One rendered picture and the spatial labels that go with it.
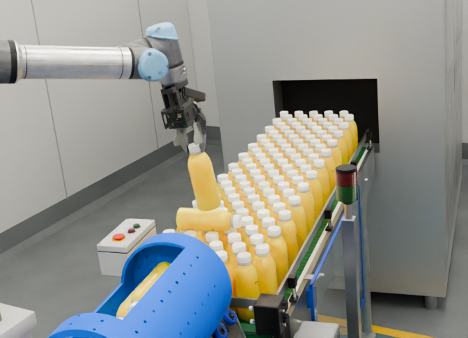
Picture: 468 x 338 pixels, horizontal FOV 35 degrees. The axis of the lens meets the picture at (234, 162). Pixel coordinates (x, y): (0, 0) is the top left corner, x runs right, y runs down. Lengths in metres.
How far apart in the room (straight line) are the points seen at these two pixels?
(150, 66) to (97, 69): 0.12
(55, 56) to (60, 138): 3.72
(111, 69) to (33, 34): 3.48
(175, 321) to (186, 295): 0.09
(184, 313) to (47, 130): 3.74
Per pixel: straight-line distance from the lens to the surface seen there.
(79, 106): 5.53
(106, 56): 1.72
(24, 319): 1.80
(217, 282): 1.82
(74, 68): 1.70
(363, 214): 3.37
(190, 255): 1.80
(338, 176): 2.14
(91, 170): 5.67
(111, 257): 2.21
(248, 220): 2.26
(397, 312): 3.89
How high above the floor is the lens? 1.98
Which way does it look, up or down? 19 degrees down
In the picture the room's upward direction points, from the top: 6 degrees counter-clockwise
